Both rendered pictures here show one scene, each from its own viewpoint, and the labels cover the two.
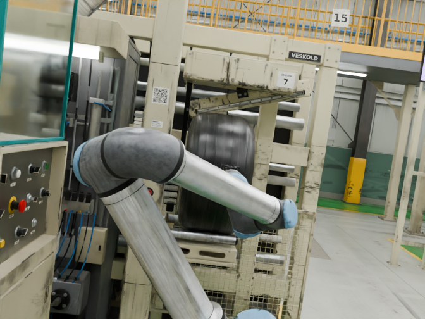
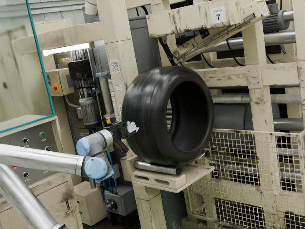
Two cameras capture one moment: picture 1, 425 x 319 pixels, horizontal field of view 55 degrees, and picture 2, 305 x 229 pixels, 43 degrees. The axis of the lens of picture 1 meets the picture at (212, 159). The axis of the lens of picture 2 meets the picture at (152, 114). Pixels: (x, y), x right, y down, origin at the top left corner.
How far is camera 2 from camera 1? 1.69 m
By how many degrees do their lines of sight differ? 49
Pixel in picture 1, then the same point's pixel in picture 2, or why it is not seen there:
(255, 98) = (215, 34)
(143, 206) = not seen: outside the picture
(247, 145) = (150, 98)
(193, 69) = (153, 29)
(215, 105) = (189, 49)
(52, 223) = not seen: hidden behind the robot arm
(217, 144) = (132, 102)
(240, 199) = (38, 166)
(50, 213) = not seen: hidden behind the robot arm
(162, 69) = (110, 47)
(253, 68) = (190, 13)
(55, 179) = (57, 139)
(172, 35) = (108, 20)
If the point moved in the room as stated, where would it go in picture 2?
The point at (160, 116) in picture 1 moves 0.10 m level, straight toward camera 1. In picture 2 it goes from (119, 81) to (107, 85)
